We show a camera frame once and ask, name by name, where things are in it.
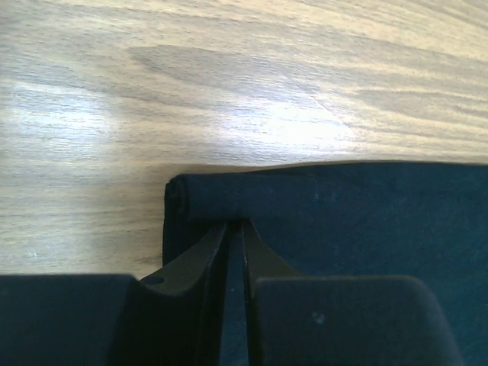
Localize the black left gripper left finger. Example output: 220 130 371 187
1 224 228 365

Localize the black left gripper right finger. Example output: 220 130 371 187
242 222 463 365

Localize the black t shirt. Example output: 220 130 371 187
162 162 487 365

